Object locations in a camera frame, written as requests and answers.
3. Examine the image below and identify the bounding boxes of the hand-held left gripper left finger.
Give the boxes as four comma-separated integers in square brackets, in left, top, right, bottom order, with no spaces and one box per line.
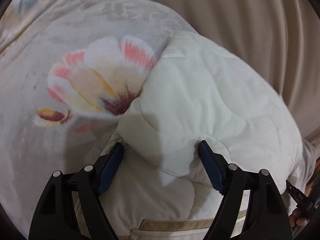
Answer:
[28,142,124,240]

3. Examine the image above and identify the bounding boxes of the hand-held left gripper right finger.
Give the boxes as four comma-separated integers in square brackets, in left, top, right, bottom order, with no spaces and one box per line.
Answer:
[197,140,293,240]

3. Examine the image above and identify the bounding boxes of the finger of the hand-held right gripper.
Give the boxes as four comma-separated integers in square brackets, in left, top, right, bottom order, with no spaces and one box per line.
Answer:
[286,181,313,216]

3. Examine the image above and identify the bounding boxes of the person's right hand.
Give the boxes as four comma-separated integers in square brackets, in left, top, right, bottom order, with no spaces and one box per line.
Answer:
[289,208,310,228]

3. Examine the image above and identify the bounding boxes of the floral fleece blanket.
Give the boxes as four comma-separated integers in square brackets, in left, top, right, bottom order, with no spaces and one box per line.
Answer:
[0,0,175,240]

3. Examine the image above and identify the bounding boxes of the beige sofa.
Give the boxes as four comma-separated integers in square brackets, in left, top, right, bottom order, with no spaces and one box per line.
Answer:
[75,0,320,150]

